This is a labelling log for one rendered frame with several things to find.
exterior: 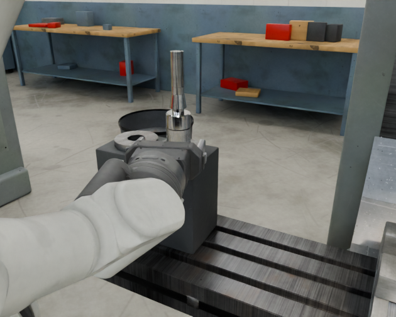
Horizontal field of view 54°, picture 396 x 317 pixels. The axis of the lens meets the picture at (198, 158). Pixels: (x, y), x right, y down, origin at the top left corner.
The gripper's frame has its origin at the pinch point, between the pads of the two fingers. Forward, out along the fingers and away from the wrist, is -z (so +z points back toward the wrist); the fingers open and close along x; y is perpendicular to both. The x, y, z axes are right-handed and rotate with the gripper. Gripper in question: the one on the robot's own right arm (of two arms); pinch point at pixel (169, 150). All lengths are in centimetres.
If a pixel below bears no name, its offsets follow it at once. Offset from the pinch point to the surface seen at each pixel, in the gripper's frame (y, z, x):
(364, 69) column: -8, -33, -39
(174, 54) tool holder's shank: -14.3, -8.8, 0.3
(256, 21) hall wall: 13, -448, -25
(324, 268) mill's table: 23.2, -1.3, -28.6
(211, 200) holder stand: 15.1, -10.2, -6.5
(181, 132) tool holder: -0.3, -7.9, -0.8
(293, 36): 22, -380, -63
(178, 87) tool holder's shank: -8.5, -8.9, -0.3
